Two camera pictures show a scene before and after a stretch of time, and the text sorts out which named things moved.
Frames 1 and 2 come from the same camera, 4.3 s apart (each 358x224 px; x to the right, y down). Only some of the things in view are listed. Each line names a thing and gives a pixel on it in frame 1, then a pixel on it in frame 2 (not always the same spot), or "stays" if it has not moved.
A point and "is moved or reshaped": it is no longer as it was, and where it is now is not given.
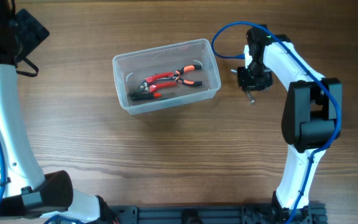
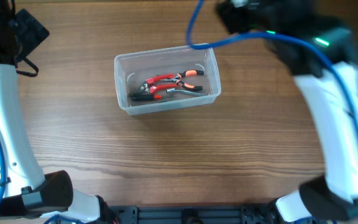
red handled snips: [148, 84] stays
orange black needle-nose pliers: [183, 70] is moved or reshaped
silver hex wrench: [250, 98] → [173, 91]
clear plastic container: [168, 75] stays
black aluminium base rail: [314, 213] stays
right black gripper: [247, 84] → [241, 17]
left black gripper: [33, 31] stays
